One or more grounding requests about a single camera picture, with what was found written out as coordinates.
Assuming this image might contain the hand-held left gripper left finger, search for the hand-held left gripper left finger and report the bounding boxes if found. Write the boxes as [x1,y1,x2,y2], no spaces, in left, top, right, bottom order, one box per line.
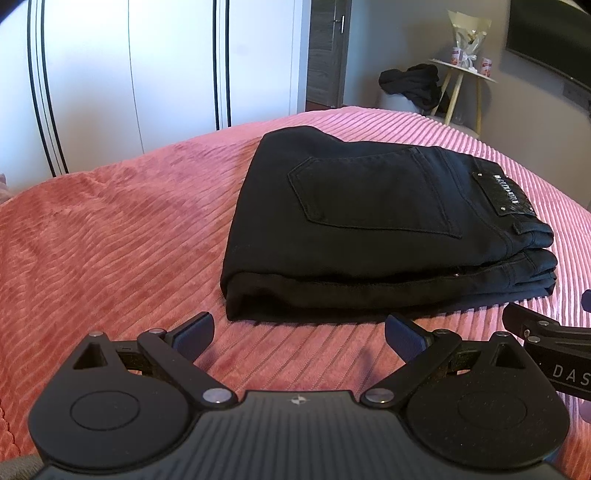
[68,312,236,409]

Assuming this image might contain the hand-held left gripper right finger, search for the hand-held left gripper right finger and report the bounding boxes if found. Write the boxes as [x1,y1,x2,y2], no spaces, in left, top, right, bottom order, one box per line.
[360,313,533,409]

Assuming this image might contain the black pants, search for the black pants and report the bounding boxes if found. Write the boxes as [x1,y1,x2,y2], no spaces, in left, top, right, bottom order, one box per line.
[220,126,559,323]

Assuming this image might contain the pink ribbed blanket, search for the pink ribbed blanket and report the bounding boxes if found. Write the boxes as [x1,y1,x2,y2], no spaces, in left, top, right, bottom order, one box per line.
[0,106,591,464]

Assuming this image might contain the grey pouf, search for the grey pouf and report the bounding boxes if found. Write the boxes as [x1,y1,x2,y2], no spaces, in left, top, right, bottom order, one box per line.
[376,90,482,138]

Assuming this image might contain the dark cloth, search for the dark cloth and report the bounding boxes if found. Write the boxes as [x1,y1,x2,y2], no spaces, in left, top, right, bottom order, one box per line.
[378,64,443,116]

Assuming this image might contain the round side table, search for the round side table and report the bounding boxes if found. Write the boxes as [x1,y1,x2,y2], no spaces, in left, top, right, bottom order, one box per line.
[428,57,498,138]

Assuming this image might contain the white wardrobe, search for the white wardrobe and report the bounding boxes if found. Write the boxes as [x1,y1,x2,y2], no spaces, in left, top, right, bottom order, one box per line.
[0,0,306,195]

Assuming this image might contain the black television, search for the black television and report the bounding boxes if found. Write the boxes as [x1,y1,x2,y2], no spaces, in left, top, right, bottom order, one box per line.
[505,0,591,101]

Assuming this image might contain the wrapped flower bouquet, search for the wrapped flower bouquet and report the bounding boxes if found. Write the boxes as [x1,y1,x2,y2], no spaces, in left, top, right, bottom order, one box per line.
[444,9,491,73]

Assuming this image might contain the grey door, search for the grey door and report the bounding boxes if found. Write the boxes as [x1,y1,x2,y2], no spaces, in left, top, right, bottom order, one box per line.
[305,0,346,110]

